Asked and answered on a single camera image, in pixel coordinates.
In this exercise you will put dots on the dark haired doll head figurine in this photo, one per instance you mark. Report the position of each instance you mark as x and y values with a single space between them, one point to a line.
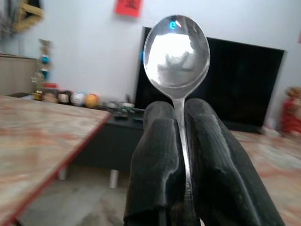
64 97

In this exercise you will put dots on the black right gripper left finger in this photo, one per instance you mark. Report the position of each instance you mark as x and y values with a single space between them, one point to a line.
152 164

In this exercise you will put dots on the red paper wall decoration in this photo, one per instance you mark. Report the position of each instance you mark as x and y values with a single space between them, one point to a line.
128 7

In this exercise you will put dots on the marble dining table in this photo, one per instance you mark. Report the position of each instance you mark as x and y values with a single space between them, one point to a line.
40 141

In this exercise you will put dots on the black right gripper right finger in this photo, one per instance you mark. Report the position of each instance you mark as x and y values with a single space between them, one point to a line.
221 169

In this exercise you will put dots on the orange round ball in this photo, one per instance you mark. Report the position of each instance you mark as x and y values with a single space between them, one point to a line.
91 100

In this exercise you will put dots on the shiny metal spoon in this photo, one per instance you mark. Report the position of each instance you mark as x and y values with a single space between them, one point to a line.
176 54

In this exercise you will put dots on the white round figurine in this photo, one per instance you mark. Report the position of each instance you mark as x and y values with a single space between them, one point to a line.
77 99

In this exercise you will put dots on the black flat television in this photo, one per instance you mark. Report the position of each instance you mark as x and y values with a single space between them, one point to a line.
242 84

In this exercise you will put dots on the tall colourful ornament stack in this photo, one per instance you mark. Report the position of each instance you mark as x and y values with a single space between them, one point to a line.
41 70

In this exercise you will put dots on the brown haired doll head figurine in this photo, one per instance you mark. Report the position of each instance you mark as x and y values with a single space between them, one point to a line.
49 96

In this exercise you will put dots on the red lidded jar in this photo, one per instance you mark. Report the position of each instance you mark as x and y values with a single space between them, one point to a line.
50 85

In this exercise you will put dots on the dark low tv cabinet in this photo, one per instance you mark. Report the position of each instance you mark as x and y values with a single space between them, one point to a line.
117 139

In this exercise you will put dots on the red and gold doll figure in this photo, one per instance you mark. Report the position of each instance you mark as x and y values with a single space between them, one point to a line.
291 110

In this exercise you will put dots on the gold frame wall ornament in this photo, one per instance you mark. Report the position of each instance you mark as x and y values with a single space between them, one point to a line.
24 15

